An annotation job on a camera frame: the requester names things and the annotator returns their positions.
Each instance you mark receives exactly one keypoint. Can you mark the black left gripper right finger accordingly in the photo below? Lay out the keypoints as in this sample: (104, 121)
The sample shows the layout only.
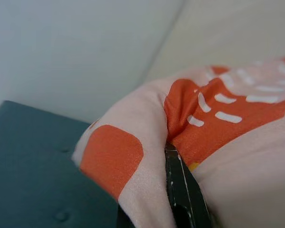
(187, 197)

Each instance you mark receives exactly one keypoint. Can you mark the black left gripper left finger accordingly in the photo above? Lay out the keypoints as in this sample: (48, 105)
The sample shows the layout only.
(124, 218)

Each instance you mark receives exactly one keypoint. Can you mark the pink pillow with orange patches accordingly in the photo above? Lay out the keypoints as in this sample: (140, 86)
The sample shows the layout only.
(240, 166)

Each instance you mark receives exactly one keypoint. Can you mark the teal fabric headboard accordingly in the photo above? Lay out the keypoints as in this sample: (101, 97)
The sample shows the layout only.
(26, 166)

